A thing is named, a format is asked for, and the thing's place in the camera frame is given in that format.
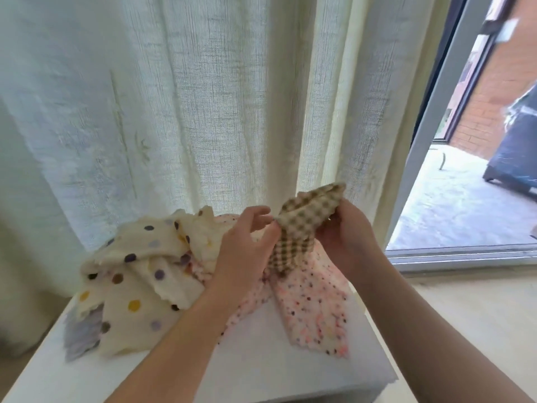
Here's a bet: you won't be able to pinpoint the white sliding door frame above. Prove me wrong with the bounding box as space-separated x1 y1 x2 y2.
386 0 537 274

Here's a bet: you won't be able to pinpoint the pile of grey cloths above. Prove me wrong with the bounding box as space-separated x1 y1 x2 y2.
65 304 106 362

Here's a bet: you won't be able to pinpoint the white linen curtain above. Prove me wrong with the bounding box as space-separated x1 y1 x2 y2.
0 0 458 358

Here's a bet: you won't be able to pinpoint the white table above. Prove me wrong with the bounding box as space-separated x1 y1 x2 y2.
0 289 399 403

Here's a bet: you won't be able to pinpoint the brown checked cloth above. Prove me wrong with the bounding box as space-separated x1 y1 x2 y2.
268 182 347 278

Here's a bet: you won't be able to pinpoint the pink floral cloths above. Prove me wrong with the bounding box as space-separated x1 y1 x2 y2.
189 215 351 359

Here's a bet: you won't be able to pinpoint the person's right forearm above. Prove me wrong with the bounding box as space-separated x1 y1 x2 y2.
348 256 534 403

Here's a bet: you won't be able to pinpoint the person's left hand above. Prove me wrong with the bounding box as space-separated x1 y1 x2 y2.
205 205 284 311

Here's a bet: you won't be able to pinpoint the dark balcony window frame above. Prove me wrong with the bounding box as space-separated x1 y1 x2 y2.
436 0 508 148

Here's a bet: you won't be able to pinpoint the person's right hand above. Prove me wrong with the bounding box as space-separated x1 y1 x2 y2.
314 197 389 284

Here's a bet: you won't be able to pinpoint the dark blue tarpaulin cover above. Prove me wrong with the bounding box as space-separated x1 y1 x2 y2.
482 83 537 198

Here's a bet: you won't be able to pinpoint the person's left forearm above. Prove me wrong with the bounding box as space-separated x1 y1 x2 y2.
105 285 253 403

